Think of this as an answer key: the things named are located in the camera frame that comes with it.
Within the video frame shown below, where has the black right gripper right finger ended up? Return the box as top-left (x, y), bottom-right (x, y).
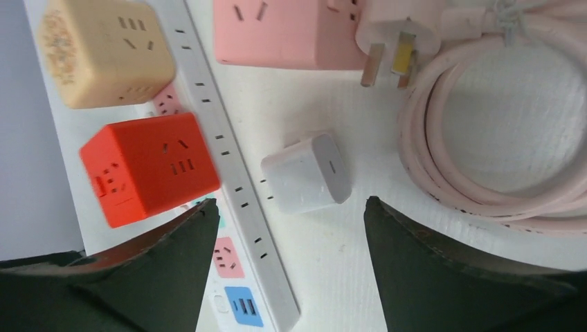
top-left (363, 196), bottom-right (586, 331)

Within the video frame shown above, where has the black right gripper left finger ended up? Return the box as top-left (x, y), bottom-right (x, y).
top-left (1, 199), bottom-right (219, 331)

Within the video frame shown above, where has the white multicolour power strip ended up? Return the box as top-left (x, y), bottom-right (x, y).
top-left (43, 1), bottom-right (300, 331)

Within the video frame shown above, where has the orange-red cube socket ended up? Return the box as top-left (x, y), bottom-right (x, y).
top-left (80, 113), bottom-right (221, 228)

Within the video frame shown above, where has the white usb charger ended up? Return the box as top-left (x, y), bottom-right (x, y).
top-left (261, 132), bottom-right (352, 214)

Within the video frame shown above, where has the beige cube socket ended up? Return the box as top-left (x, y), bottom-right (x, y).
top-left (37, 0), bottom-right (176, 109)

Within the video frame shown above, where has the pink cube socket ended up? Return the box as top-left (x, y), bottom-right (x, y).
top-left (213, 0), bottom-right (366, 70)

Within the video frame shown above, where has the pink coiled power cable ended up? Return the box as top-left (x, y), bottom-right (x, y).
top-left (355, 0), bottom-right (587, 237)

